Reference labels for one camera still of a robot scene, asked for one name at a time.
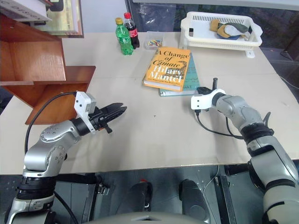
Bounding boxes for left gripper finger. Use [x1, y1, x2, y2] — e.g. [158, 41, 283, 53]
[105, 106, 128, 122]
[102, 102, 124, 112]

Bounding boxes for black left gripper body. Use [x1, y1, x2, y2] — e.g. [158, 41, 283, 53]
[88, 106, 113, 134]

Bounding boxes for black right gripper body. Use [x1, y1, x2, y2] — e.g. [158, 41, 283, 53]
[204, 77, 219, 96]

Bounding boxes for teal paperback book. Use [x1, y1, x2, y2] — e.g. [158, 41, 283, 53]
[159, 52, 200, 98]

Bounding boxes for yellow hardcover book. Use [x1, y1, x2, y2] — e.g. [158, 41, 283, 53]
[142, 46, 192, 92]

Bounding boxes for wooden bookshelf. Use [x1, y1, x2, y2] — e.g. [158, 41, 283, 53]
[0, 13, 97, 126]

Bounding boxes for gold cover book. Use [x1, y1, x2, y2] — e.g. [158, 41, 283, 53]
[45, 0, 85, 38]

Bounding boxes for grey hardcover book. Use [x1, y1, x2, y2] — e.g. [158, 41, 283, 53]
[0, 0, 53, 27]

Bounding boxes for white plastic basket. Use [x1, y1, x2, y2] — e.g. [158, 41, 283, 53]
[179, 11, 263, 58]

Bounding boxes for items inside basket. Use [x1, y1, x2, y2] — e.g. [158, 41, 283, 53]
[216, 24, 242, 41]

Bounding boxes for mustard yellow insole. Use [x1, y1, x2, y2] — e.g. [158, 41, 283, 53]
[209, 19, 226, 33]

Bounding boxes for green plastic soda bottle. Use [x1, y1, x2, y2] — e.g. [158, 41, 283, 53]
[114, 17, 135, 56]

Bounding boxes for clear plastic box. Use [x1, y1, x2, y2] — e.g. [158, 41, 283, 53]
[143, 31, 165, 51]

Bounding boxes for dark green insole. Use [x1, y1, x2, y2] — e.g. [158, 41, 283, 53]
[230, 21, 250, 34]

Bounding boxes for cola bottle with red cap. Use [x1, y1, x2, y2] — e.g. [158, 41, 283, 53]
[123, 12, 141, 50]

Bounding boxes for grey robot torso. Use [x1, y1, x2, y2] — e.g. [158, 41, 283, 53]
[88, 211, 204, 224]

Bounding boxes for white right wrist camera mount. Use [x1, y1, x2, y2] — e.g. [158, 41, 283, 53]
[190, 88, 227, 111]

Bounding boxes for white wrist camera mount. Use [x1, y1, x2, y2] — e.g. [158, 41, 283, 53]
[73, 91, 97, 135]
[190, 88, 227, 111]

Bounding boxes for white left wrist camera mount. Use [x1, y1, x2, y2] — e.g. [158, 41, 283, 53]
[73, 91, 97, 135]

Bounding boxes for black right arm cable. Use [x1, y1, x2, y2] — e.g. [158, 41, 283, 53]
[193, 109, 245, 140]

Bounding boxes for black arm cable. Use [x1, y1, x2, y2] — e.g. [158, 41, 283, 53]
[193, 109, 245, 140]
[24, 91, 78, 156]

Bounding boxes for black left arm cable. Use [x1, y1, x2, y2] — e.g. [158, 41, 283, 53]
[24, 91, 78, 156]

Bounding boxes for black table frame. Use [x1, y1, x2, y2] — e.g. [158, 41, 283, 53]
[55, 173, 111, 196]

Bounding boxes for thin white cable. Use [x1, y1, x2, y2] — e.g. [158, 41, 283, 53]
[202, 165, 221, 199]

